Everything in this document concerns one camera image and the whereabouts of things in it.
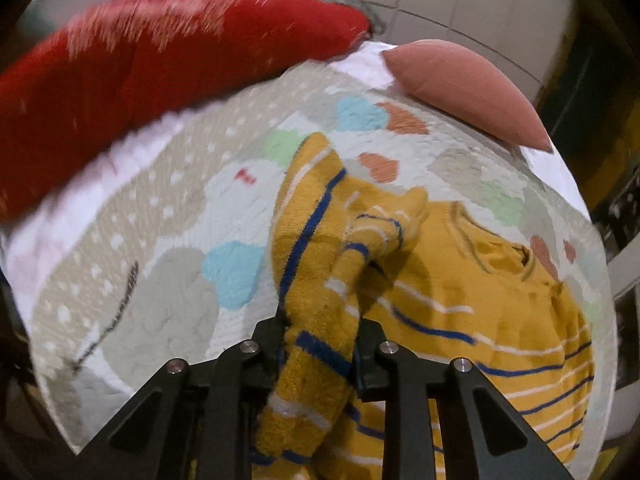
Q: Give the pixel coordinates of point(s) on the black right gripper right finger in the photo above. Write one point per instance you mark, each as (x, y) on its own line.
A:
(450, 409)

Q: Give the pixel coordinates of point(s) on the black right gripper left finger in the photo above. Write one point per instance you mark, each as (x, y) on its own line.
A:
(191, 421)

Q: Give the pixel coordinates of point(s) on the yellow striped knit sweater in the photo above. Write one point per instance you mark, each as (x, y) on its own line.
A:
(344, 250)

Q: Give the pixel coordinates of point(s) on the patchwork heart quilt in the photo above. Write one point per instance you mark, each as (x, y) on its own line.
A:
(177, 263)

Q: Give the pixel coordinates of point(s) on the pink fluffy blanket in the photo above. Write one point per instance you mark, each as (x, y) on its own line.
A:
(35, 245)

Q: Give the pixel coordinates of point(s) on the white shelf unit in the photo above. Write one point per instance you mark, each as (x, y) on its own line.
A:
(624, 275)

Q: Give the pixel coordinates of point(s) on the red floral blanket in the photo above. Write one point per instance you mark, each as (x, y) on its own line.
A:
(124, 63)

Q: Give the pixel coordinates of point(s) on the pink pillow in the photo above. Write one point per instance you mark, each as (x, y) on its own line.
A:
(466, 86)

